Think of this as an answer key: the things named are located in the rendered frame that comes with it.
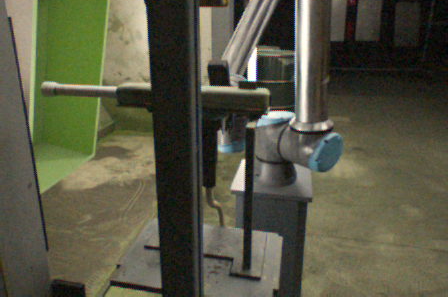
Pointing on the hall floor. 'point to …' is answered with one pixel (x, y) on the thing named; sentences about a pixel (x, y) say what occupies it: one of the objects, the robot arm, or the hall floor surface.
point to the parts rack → (427, 22)
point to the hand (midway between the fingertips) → (204, 113)
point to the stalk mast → (176, 121)
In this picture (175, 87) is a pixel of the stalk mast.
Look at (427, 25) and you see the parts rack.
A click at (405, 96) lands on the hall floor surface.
